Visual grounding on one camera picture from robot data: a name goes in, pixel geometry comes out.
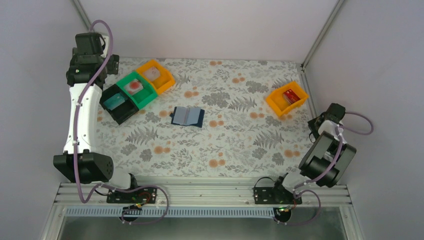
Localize green plastic bin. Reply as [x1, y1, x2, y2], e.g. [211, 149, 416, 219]
[116, 71, 158, 110]

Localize red card in right bin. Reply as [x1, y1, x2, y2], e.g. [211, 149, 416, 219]
[282, 89, 301, 105]

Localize orange plastic bin left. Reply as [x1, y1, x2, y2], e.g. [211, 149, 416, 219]
[135, 59, 176, 95]

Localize pale floral card in orange bin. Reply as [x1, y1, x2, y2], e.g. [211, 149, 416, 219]
[143, 66, 161, 82]

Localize orange plastic bin right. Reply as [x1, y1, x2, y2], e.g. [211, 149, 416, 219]
[265, 81, 309, 117]

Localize black plastic bin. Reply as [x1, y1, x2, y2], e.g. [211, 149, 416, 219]
[99, 84, 139, 125]

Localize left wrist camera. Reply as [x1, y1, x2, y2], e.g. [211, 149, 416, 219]
[100, 33, 110, 58]

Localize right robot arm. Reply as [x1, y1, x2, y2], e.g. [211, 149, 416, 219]
[281, 103, 357, 193]

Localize teal card in black bin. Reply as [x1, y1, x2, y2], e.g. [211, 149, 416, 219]
[103, 93, 127, 111]

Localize aluminium rail frame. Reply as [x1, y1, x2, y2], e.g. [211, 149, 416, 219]
[54, 177, 353, 208]

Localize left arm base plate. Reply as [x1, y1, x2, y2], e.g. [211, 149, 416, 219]
[106, 187, 158, 205]

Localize red circle card in green bin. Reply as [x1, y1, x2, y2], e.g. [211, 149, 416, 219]
[124, 79, 144, 96]

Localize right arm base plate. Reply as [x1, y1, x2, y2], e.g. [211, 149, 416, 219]
[252, 176, 303, 205]

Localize blue leather card holder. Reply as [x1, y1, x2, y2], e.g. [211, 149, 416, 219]
[170, 106, 205, 128]

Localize orange plastic bin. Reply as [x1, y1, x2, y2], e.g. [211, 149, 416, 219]
[265, 81, 309, 117]
[135, 59, 176, 95]

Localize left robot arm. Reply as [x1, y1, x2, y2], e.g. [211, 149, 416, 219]
[53, 32, 136, 190]

